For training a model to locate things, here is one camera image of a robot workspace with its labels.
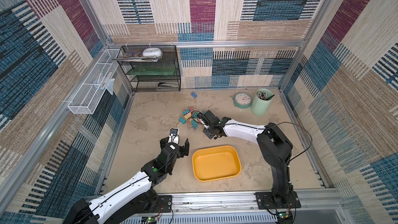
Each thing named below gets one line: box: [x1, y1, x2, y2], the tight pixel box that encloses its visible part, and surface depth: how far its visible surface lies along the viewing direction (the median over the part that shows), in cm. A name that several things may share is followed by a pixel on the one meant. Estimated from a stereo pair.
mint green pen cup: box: [250, 88, 275, 117], surface depth 101 cm
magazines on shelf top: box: [111, 51, 160, 63], surface depth 83 cm
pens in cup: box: [257, 91, 276, 101], surface depth 96 cm
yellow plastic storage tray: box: [191, 145, 242, 182], surface depth 88 cm
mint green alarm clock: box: [232, 92, 252, 109], surface depth 114 cm
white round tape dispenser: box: [142, 47, 162, 59], surface depth 91 cm
